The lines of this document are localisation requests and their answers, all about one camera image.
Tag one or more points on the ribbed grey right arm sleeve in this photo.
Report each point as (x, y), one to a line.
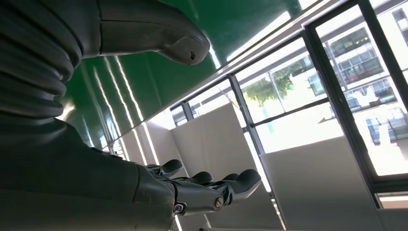
(32, 63)

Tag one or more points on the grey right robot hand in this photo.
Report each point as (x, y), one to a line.
(79, 178)

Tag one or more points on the green tree outside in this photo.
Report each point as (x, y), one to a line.
(264, 91)

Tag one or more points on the building outside window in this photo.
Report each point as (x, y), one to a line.
(357, 54)

